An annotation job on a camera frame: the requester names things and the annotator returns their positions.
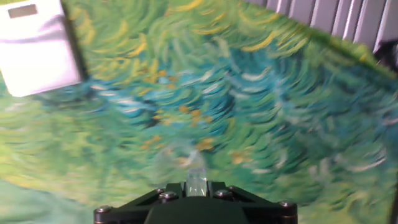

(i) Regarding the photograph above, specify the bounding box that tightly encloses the green blue painted tablecloth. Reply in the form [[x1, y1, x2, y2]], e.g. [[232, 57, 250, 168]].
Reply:
[[0, 0, 398, 224]]

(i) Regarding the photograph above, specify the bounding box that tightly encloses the clear plastic cup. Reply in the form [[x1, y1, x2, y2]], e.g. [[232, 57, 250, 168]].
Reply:
[[154, 145, 208, 185]]

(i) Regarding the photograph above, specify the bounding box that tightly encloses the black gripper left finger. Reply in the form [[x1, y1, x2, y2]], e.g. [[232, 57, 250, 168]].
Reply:
[[93, 182, 187, 224]]

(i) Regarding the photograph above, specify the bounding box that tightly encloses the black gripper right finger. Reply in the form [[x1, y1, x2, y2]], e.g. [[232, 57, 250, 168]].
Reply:
[[206, 180, 299, 224]]

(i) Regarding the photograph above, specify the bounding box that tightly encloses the silver digital pocket scale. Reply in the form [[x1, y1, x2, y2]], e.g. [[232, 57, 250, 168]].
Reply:
[[0, 0, 83, 98]]

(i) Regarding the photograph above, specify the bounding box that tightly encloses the black pole clamp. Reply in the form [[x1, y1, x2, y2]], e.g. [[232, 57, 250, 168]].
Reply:
[[374, 40, 398, 74]]

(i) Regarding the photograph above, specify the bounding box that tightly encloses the clear glass mug with handle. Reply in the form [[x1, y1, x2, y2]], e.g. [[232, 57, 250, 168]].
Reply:
[[185, 167, 208, 197]]

